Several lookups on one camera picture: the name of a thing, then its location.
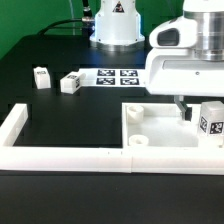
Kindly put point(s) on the white marker sheet with tags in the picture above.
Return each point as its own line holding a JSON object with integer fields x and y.
{"x": 100, "y": 77}

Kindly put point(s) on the white U-shaped fence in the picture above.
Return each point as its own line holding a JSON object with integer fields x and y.
{"x": 188, "y": 160}

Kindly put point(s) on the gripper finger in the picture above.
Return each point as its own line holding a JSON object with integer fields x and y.
{"x": 186, "y": 112}

